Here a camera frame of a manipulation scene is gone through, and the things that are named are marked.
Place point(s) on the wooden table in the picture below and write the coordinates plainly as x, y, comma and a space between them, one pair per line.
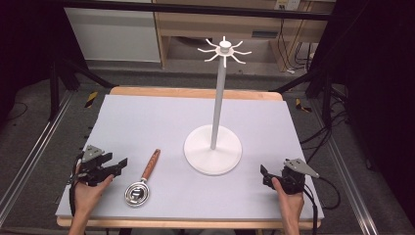
195, 93

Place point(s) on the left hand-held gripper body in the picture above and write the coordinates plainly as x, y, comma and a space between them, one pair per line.
93, 169

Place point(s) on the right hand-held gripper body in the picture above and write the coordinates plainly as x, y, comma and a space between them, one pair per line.
293, 178

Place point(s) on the person's right hand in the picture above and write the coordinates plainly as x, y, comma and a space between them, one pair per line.
290, 204

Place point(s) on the black metal stand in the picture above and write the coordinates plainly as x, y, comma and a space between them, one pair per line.
321, 88
65, 81

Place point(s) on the white hook stand rack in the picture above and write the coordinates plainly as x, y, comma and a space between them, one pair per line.
213, 150

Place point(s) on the metal floor rail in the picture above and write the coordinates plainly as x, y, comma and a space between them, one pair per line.
349, 182
36, 147

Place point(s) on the person's left hand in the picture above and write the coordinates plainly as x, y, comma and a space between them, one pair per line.
88, 196

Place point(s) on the black frame bar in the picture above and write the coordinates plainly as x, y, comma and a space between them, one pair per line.
195, 9

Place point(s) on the grey table mat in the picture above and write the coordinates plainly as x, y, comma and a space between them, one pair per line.
163, 130

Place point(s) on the white cabinet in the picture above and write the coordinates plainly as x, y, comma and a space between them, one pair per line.
114, 36

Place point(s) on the yellow black floor tape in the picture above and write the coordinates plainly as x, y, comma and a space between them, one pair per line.
302, 106
91, 99

